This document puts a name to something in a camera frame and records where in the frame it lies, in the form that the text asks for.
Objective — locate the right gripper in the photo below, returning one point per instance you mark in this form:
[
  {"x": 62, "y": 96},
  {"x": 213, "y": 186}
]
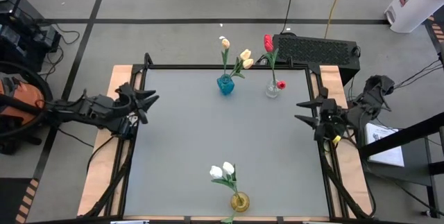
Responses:
[{"x": 327, "y": 116}]

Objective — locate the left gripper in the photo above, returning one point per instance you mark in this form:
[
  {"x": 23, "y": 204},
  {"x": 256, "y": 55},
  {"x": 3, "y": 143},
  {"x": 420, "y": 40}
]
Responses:
[{"x": 130, "y": 102}]

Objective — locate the red artificial tulip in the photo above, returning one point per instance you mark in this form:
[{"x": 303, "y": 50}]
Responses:
[
  {"x": 267, "y": 39},
  {"x": 270, "y": 48},
  {"x": 281, "y": 85}
]

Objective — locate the cream artificial tulip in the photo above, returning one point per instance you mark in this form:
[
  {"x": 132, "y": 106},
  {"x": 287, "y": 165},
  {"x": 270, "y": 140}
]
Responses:
[
  {"x": 248, "y": 64},
  {"x": 225, "y": 43},
  {"x": 245, "y": 54}
]

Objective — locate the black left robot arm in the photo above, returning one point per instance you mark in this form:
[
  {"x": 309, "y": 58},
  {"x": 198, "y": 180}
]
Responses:
[{"x": 93, "y": 111}]

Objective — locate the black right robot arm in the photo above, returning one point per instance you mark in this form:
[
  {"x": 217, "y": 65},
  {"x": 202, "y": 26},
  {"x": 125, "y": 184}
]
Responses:
[{"x": 367, "y": 107}]

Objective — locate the clear glass vase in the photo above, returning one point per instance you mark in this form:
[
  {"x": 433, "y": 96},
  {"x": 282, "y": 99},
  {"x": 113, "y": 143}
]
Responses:
[{"x": 272, "y": 90}]

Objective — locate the blue glass vase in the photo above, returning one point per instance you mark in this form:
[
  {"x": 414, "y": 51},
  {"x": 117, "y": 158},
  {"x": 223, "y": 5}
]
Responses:
[{"x": 225, "y": 86}]

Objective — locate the yellow glass vase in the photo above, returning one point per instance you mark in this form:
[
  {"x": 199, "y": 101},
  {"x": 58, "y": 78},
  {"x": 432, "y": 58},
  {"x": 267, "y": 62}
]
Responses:
[{"x": 240, "y": 202}]

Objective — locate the wooden table side board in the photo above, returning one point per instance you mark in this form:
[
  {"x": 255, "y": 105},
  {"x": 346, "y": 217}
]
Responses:
[
  {"x": 118, "y": 78},
  {"x": 329, "y": 78}
]

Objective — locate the black perforated computer case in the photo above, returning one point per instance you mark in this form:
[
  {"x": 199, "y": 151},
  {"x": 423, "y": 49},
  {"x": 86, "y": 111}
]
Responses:
[{"x": 312, "y": 50}]

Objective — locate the white paper manual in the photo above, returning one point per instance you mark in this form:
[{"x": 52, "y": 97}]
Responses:
[{"x": 385, "y": 147}]

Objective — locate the black metal stand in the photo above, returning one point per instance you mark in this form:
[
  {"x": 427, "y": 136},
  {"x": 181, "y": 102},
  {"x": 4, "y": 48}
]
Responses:
[{"x": 402, "y": 135}]

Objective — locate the orange and black vacuum cleaner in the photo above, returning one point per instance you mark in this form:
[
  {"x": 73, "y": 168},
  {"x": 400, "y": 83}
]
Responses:
[{"x": 24, "y": 95}]

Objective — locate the white bin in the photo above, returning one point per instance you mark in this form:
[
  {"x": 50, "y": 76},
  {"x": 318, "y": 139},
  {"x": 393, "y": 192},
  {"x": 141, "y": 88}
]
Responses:
[{"x": 416, "y": 2}]

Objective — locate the black metal table frame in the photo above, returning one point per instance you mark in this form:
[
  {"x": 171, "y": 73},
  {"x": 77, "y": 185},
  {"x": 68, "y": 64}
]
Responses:
[{"x": 173, "y": 67}]

